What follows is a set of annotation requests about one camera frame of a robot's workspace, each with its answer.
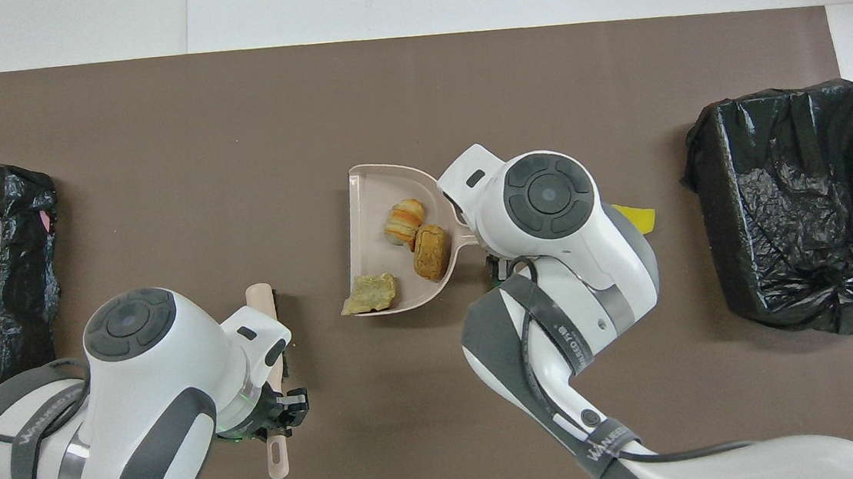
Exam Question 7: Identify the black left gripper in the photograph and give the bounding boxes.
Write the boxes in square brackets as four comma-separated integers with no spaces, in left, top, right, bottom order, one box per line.
[230,388,312,445]

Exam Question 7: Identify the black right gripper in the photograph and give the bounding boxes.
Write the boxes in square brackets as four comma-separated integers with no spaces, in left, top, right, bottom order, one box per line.
[485,253,515,286]

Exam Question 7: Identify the round brown bread bun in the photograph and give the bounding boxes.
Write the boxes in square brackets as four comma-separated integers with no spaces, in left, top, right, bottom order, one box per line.
[410,222,455,284]

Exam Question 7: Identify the small golden croissant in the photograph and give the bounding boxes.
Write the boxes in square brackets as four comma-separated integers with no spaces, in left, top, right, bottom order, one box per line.
[382,197,430,248]

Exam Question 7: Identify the beige brush black bristles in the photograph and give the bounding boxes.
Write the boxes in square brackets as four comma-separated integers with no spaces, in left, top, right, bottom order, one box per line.
[244,281,302,479]

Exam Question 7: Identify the pale pastry piece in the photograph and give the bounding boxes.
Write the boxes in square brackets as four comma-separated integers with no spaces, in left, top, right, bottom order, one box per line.
[338,271,400,317]

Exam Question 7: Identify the beige plastic dustpan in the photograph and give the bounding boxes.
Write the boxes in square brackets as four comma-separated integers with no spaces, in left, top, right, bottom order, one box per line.
[341,155,483,318]

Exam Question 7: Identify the open bin with black bag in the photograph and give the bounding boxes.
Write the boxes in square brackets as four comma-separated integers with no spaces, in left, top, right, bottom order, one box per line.
[675,77,853,349]

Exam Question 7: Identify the yellow sponge piece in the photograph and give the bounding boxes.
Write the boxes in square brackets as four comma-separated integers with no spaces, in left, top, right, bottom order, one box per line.
[613,201,658,238]

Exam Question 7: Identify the brown table mat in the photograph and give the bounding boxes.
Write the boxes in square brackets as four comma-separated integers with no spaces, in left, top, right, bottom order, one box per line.
[0,0,853,479]

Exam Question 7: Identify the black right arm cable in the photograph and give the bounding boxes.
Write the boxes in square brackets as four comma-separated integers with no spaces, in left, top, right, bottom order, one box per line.
[509,239,756,474]

